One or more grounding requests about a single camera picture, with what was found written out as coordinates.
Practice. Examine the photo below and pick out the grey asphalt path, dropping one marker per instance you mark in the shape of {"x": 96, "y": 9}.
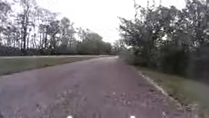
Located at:
{"x": 98, "y": 85}

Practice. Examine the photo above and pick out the pale road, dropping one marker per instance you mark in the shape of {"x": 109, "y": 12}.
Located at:
{"x": 42, "y": 56}

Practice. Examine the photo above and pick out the row of trees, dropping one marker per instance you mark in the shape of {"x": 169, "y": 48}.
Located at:
{"x": 43, "y": 36}

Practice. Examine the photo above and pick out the wood of green trees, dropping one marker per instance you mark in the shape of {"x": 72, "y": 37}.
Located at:
{"x": 173, "y": 40}

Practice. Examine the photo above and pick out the grass strip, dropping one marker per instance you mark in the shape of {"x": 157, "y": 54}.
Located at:
{"x": 22, "y": 63}

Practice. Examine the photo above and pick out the grass verge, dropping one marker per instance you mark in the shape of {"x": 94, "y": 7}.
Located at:
{"x": 188, "y": 91}

